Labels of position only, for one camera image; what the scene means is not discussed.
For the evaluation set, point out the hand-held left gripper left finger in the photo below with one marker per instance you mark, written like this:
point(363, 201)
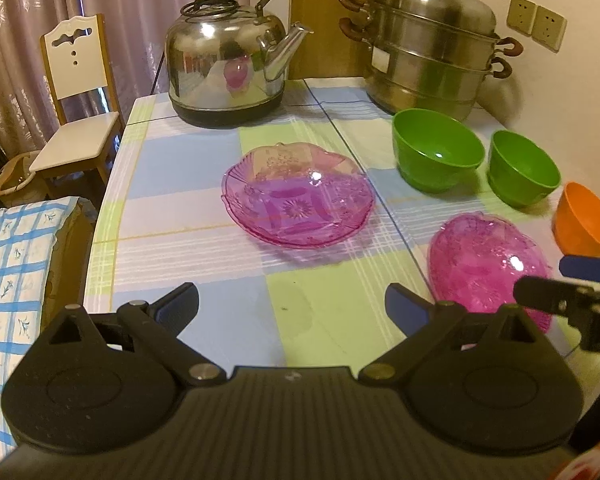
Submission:
point(177, 301)

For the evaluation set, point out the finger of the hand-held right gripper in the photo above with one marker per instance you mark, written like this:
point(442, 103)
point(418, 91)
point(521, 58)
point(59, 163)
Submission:
point(545, 294)
point(587, 266)

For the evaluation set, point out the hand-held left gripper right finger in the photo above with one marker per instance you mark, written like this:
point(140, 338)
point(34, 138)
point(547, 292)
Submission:
point(405, 307)

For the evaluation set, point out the orange bowl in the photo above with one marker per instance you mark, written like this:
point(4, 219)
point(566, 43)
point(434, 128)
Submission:
point(582, 222)

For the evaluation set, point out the large green bowl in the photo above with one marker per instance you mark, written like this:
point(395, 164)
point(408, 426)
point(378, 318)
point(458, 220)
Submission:
point(437, 152)

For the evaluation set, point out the small pink glass plate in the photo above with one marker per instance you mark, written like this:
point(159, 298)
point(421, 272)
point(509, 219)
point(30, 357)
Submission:
point(475, 265)

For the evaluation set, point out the checkered tablecloth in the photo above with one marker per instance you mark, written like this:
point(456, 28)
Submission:
point(190, 220)

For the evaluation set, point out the small green bowl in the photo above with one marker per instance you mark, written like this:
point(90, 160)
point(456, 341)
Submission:
point(522, 172)

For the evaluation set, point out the large pink glass plate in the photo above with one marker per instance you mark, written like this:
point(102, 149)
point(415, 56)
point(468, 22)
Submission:
point(300, 205)

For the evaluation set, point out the blue checkered blanket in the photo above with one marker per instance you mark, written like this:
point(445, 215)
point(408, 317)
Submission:
point(15, 280)

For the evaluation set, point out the beige basket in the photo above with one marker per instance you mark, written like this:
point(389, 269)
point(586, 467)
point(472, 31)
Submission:
point(12, 172)

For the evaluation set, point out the stainless steel kettle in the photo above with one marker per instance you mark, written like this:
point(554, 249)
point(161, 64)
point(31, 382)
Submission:
point(220, 67)

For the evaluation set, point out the stainless steel steamer pot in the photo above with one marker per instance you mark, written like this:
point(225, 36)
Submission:
point(430, 55)

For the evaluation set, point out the white wooden chair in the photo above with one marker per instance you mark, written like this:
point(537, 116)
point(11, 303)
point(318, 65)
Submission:
point(77, 65)

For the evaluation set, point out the wooden panel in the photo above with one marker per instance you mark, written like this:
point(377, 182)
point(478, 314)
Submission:
point(325, 35)

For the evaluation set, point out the patterned curtain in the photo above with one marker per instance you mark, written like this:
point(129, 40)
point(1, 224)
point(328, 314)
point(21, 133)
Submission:
point(20, 0)

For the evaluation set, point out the beige wall socket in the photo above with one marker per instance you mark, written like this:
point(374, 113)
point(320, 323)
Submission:
point(550, 27)
point(521, 14)

